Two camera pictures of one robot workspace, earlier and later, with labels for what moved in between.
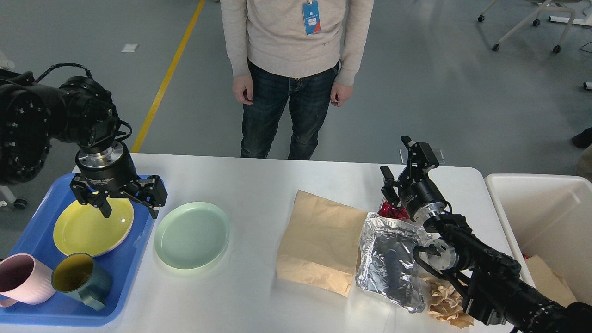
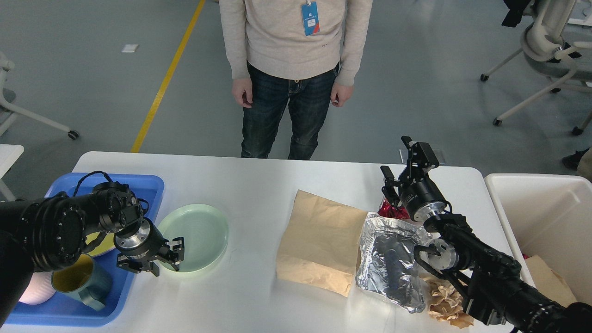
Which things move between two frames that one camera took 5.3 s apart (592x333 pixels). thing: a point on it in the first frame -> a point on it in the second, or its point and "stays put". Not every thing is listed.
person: x=583 y=139 -> x=580 y=161
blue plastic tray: x=34 y=236 stays put
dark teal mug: x=80 y=274 stays put
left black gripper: x=107 y=169 -> x=138 y=246
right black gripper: x=418 y=194 stays put
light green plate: x=191 y=235 stays put
